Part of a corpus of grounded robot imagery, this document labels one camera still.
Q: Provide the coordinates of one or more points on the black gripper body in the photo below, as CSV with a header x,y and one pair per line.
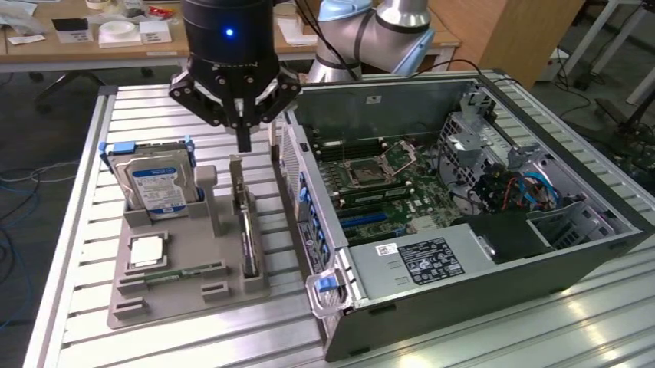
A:
x,y
229,46

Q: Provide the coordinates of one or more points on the white paper label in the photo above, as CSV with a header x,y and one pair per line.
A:
x,y
25,39

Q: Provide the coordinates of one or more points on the green RAM stick with label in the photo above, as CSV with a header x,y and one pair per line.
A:
x,y
378,194

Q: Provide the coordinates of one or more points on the blue expansion slot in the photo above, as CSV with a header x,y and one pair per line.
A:
x,y
362,220

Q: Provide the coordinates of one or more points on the small tape roll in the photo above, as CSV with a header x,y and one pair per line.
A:
x,y
94,5

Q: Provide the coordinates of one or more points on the small dark object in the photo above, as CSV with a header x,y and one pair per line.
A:
x,y
134,12

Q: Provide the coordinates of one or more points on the flat white box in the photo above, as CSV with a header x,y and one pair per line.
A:
x,y
120,43

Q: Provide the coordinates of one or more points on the black floor equipment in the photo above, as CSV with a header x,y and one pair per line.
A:
x,y
613,111

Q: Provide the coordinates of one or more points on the grey power supply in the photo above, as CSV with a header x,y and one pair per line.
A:
x,y
373,268

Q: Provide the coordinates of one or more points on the graphics card with metal bracket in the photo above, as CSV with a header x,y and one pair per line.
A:
x,y
248,230

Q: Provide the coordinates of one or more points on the black and white box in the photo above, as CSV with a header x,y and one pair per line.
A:
x,y
70,36

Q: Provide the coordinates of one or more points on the grey empty disk bay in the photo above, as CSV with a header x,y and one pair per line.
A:
x,y
572,230

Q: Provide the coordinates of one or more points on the blue case latch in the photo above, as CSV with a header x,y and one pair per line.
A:
x,y
326,285

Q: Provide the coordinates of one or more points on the green motherboard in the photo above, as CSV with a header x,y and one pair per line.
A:
x,y
409,214

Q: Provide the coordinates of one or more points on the blue card clip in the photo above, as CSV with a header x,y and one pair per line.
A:
x,y
306,200
313,222
324,256
318,238
302,182

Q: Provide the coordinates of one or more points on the white tape roll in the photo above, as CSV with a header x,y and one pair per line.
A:
x,y
104,30

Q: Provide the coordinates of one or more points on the white case sticker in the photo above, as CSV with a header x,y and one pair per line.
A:
x,y
373,99

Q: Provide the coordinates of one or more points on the wooden cabinet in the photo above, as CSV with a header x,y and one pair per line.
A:
x,y
511,38

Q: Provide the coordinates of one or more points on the white box with label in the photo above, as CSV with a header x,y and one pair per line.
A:
x,y
153,28

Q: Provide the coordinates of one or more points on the silver CPU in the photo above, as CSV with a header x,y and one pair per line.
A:
x,y
145,251

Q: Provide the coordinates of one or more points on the black office chair base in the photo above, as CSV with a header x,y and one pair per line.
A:
x,y
61,86

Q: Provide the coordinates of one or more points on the white table frame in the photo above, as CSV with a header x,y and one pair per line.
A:
x,y
589,41

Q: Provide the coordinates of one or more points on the black plastic shroud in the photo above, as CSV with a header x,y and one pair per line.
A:
x,y
505,237

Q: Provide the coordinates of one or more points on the red packet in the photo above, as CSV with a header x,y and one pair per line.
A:
x,y
160,13

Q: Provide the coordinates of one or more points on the grey parts rack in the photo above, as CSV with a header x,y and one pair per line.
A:
x,y
173,303

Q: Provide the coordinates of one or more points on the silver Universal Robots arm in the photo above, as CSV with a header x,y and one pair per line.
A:
x,y
398,15

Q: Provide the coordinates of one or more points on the clear plastic bag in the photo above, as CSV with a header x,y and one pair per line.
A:
x,y
20,21

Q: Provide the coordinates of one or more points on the open black PC case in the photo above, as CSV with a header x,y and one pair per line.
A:
x,y
460,326

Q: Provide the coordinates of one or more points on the perforated metal disk bay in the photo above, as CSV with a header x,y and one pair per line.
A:
x,y
471,153

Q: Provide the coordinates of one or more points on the white booklet stack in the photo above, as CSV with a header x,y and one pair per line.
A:
x,y
298,36

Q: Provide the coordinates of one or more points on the metal socket cover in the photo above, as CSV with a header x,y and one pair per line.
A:
x,y
409,145

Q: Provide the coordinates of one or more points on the hard disk with blue bracket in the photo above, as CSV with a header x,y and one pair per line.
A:
x,y
153,184

